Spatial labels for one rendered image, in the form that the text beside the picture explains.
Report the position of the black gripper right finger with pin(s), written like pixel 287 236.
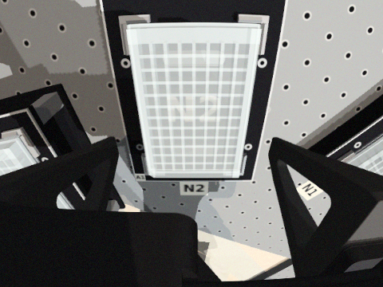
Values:
pixel 355 215

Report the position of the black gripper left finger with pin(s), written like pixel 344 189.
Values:
pixel 41 183

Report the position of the white multi-well plate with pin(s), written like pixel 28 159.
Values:
pixel 190 136
pixel 370 156
pixel 14 155

